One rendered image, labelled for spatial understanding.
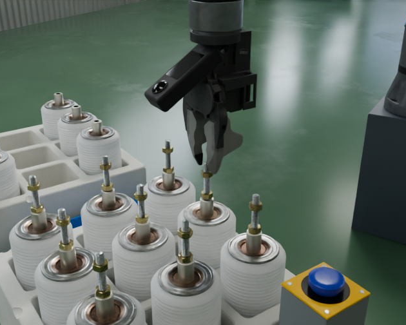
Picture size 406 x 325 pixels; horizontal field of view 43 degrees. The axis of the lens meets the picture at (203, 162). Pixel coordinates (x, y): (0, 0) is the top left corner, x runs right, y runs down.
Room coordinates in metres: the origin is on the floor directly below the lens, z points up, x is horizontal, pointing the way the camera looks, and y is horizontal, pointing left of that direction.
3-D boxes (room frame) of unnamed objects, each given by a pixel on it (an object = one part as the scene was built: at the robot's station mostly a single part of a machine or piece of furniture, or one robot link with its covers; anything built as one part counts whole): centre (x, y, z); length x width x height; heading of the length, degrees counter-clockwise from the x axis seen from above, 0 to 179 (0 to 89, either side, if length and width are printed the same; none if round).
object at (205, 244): (0.72, -0.01, 0.16); 0.10 x 0.10 x 0.18
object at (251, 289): (0.62, -0.07, 0.16); 0.10 x 0.10 x 0.18
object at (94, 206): (0.75, 0.16, 0.25); 0.08 x 0.08 x 0.01
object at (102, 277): (0.49, 0.12, 0.30); 0.01 x 0.01 x 0.08
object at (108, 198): (0.75, 0.16, 0.26); 0.02 x 0.02 x 0.03
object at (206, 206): (0.72, -0.01, 0.26); 0.02 x 0.02 x 0.03
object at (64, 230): (0.59, 0.19, 0.30); 0.01 x 0.01 x 0.08
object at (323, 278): (0.46, -0.14, 0.32); 0.04 x 0.04 x 0.02
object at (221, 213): (0.72, -0.01, 0.25); 0.08 x 0.08 x 0.01
